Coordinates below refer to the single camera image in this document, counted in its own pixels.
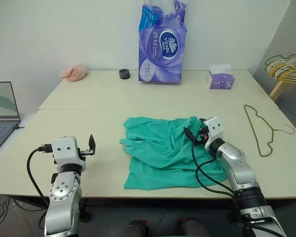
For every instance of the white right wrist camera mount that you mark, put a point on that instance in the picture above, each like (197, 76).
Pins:
(214, 128)

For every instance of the dark rounded shape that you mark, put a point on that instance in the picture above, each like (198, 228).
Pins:
(193, 228)

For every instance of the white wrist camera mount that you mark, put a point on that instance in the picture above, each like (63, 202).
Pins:
(214, 128)
(64, 154)

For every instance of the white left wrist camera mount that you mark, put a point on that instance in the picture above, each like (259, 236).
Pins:
(64, 154)

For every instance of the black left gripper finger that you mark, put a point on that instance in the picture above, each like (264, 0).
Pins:
(92, 145)

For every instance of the pink cloth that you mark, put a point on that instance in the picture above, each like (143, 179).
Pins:
(74, 72)

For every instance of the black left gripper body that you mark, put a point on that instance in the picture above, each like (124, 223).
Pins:
(85, 152)

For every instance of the small purple tissue box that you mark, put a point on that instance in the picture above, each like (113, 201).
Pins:
(222, 82)

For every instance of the grey laptop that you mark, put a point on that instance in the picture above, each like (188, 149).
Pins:
(2, 128)

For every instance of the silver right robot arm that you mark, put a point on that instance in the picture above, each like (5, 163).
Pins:
(239, 170)

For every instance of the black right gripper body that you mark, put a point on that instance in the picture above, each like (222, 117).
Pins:
(201, 138)

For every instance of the green cloth garment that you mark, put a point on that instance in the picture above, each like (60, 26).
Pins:
(153, 148)

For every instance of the large purple tissue pack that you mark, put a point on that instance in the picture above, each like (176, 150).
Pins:
(162, 49)

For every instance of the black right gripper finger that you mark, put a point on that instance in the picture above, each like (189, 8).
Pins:
(190, 135)

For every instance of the light wooden rack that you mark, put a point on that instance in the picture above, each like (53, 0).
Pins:
(278, 90)

